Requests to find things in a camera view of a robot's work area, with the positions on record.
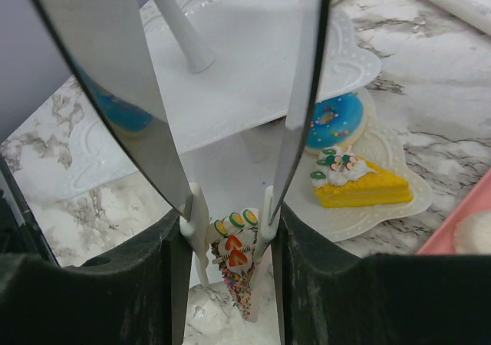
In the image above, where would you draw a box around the yellow cake slice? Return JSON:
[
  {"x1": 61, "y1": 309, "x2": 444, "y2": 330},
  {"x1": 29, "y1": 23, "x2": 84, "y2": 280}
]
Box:
[{"x1": 310, "y1": 146, "x2": 413, "y2": 208}]

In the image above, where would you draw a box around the blue glazed donut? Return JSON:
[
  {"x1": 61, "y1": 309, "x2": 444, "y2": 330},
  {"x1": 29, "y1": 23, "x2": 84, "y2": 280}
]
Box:
[{"x1": 74, "y1": 63, "x2": 371, "y2": 153}]

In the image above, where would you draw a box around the white round cake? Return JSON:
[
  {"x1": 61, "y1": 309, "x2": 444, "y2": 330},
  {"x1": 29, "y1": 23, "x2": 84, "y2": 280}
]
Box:
[{"x1": 453, "y1": 210, "x2": 490, "y2": 255}]

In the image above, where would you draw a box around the pink serving tray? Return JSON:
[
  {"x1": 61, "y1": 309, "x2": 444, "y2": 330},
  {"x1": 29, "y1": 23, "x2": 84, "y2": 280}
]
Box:
[{"x1": 417, "y1": 170, "x2": 491, "y2": 255}]

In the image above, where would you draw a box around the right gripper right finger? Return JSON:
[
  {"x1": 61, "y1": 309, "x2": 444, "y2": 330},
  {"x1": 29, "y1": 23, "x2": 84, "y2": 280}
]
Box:
[{"x1": 272, "y1": 205, "x2": 490, "y2": 344}]

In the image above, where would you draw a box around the three tier white stand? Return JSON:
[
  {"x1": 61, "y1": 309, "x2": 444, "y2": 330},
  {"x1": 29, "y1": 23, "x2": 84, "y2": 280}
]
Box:
[{"x1": 55, "y1": 0, "x2": 434, "y2": 242}]

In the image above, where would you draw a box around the kiwi topped cake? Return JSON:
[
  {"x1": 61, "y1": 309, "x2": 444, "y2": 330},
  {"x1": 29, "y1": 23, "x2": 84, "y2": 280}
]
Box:
[{"x1": 206, "y1": 208, "x2": 259, "y2": 322}]

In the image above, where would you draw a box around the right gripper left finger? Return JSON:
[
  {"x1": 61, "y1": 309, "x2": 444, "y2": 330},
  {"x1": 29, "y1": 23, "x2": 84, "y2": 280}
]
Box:
[{"x1": 1, "y1": 163, "x2": 192, "y2": 344}]

